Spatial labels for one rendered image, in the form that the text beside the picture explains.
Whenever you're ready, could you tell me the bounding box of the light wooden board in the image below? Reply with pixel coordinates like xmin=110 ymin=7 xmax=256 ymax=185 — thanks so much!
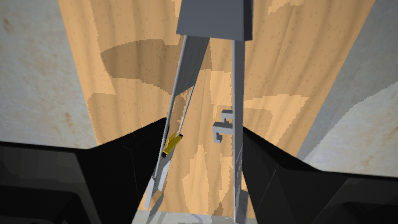
xmin=58 ymin=0 xmax=375 ymax=217

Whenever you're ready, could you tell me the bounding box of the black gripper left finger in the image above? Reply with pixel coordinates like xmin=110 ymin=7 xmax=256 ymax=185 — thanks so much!
xmin=0 ymin=117 xmax=167 ymax=224

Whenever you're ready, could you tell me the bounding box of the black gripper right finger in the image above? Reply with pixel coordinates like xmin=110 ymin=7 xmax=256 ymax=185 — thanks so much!
xmin=242 ymin=126 xmax=398 ymax=224

